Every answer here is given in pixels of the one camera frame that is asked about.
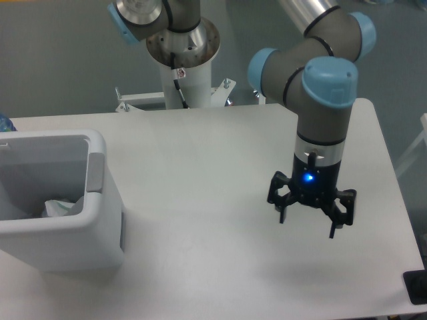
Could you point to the white trash can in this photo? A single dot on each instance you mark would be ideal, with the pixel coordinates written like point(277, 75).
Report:
point(37, 166)

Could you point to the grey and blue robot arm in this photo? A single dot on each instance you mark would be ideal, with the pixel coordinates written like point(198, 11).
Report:
point(317, 80)

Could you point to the white frame at right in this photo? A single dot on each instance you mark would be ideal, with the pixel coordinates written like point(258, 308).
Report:
point(412, 152)

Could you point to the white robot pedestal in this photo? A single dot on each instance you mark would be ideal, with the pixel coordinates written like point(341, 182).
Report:
point(184, 61)

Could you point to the clear plastic wrapper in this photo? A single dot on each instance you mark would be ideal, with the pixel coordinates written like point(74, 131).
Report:
point(62, 208)

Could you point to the blue patterned object at left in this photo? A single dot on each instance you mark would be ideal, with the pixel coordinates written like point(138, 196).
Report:
point(6, 125)

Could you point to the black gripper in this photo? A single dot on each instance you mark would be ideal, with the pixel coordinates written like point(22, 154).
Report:
point(315, 181)

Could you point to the black device at table edge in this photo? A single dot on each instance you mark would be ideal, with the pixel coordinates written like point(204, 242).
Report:
point(415, 282)

